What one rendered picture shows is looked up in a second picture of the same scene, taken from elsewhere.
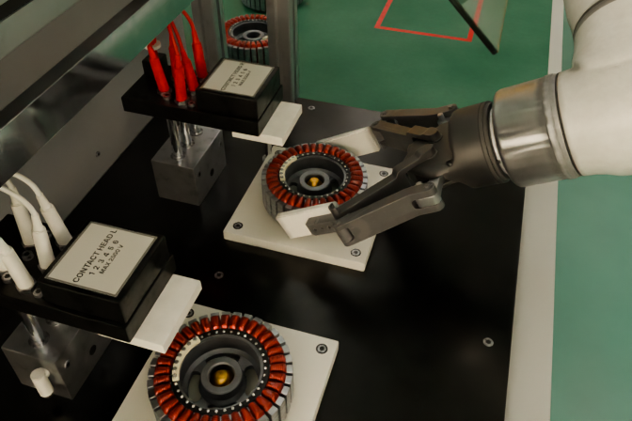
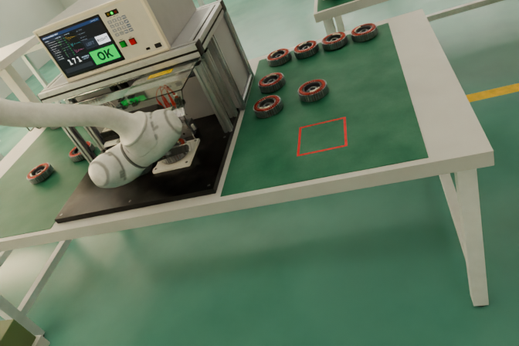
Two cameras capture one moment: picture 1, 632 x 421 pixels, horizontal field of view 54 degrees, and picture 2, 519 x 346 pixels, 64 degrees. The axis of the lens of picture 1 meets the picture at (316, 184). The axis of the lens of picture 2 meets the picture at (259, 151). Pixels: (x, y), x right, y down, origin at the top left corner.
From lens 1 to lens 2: 1.61 m
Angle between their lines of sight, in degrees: 72
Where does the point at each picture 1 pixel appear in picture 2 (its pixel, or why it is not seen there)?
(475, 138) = not seen: hidden behind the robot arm
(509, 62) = (280, 172)
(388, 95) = (245, 150)
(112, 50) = (114, 94)
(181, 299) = (112, 142)
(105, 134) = (190, 110)
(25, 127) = (93, 100)
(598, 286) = not seen: outside the picture
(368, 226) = not seen: hidden behind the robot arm
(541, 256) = (164, 208)
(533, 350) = (133, 213)
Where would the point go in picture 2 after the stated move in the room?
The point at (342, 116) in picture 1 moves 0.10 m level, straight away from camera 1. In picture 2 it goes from (220, 144) to (245, 134)
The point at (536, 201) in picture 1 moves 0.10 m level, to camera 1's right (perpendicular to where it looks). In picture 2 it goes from (188, 201) to (189, 223)
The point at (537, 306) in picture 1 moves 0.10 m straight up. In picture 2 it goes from (147, 211) to (130, 189)
